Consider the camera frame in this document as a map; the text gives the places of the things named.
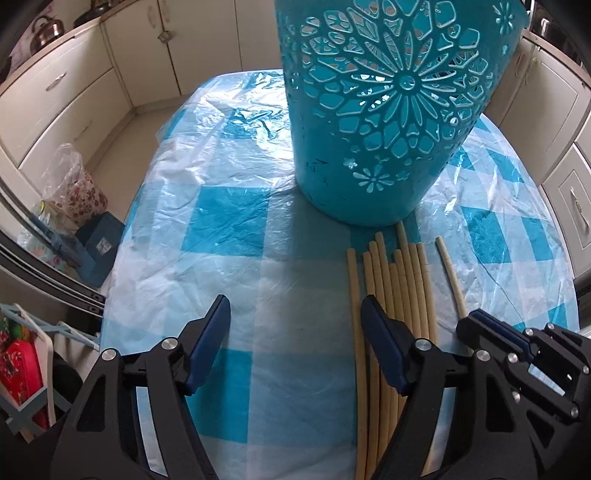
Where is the blue white shelf rack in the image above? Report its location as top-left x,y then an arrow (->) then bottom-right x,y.
1,304 -> 99,443

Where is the right beige chopstick in bundle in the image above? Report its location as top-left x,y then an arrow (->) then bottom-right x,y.
417,243 -> 438,344

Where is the leftmost beige chopstick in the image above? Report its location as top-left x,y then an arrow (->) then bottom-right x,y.
346,248 -> 368,480

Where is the tall beige chopstick in bundle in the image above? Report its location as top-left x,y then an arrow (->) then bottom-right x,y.
376,232 -> 398,458

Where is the dark blue box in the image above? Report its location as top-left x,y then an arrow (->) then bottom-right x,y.
75,211 -> 124,289

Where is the floral plastic bag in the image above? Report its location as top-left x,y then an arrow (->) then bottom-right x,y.
41,143 -> 108,227

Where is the blue white checkered tablecloth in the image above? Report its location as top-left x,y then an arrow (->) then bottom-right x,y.
101,71 -> 579,479

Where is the turquoise perforated plastic basket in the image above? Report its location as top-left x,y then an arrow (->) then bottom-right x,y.
274,0 -> 529,227

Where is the steel kettle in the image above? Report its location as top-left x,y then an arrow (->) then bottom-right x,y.
30,15 -> 65,54

